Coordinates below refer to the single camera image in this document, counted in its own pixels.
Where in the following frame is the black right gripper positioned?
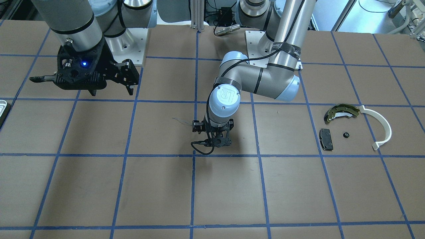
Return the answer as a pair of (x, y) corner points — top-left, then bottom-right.
(29, 42), (115, 96)

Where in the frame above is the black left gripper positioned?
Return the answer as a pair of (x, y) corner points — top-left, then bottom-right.
(203, 121), (233, 148)

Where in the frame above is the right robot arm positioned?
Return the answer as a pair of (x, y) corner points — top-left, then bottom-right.
(30, 0), (157, 96)

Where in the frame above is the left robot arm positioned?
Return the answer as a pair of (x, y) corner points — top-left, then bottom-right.
(192, 0), (317, 148)

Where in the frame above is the silver ribbed metal tray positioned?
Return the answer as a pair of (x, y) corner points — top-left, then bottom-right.
(0, 99), (11, 128)

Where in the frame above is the small black rectangular pad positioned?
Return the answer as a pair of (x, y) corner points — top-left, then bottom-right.
(319, 128), (334, 151)

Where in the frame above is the curved brake shoe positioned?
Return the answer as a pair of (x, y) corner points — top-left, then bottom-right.
(324, 103), (360, 124)

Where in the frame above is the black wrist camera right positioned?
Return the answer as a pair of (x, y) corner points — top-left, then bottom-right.
(114, 59), (140, 96)

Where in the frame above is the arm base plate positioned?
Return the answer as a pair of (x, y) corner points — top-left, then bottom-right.
(245, 31), (302, 71)
(105, 28), (148, 66)

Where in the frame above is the aluminium frame post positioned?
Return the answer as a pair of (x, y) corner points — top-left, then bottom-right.
(189, 0), (205, 32)

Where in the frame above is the white half ring clamp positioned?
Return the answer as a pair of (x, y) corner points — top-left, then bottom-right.
(359, 105), (392, 150)

